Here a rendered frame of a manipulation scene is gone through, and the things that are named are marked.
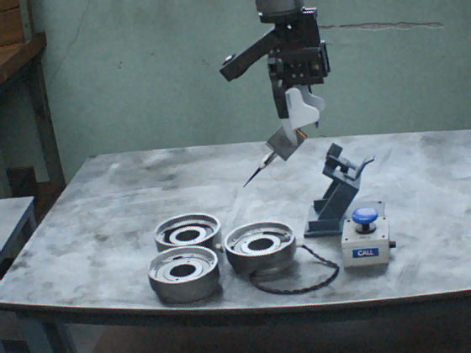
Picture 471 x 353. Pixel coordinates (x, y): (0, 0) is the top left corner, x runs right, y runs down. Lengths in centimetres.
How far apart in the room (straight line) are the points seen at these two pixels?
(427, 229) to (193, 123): 178
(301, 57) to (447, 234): 36
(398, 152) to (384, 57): 125
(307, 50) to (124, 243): 45
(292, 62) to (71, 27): 183
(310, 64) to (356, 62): 158
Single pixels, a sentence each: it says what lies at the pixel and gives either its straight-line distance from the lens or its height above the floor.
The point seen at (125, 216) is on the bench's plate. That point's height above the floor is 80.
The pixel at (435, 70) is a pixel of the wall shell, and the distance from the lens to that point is 283.
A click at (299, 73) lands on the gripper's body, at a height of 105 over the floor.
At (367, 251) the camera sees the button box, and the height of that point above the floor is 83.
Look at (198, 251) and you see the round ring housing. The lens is 127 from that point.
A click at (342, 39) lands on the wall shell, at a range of 280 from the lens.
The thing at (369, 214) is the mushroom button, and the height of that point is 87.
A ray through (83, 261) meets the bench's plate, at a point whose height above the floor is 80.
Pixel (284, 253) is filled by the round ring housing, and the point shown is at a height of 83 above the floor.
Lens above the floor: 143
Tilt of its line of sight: 24 degrees down
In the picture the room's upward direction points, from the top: 9 degrees counter-clockwise
